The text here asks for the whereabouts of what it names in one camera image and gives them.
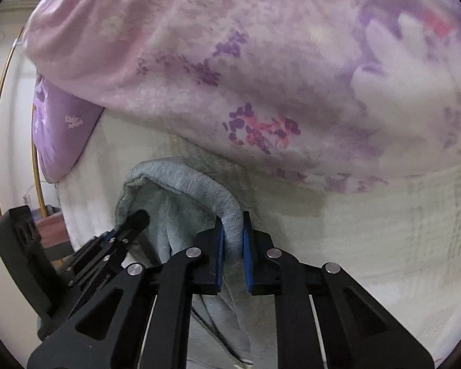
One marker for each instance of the purple floral quilt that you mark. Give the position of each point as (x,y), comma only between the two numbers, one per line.
(253,65)

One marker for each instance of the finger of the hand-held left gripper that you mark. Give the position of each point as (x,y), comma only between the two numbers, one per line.
(107,265)
(138,221)

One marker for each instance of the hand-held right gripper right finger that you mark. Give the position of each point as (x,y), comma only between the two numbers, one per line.
(247,255)

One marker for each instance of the grey zip hoodie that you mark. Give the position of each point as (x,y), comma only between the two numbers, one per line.
(188,196)

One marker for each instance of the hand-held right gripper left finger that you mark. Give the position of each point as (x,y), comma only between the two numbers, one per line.
(219,255)

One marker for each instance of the pink and grey towel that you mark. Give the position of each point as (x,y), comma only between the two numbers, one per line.
(52,232)

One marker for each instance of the long wooden barre rail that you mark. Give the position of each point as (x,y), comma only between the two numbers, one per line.
(0,123)

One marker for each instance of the short wooden barre rail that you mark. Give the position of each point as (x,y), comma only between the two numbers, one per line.
(37,169)

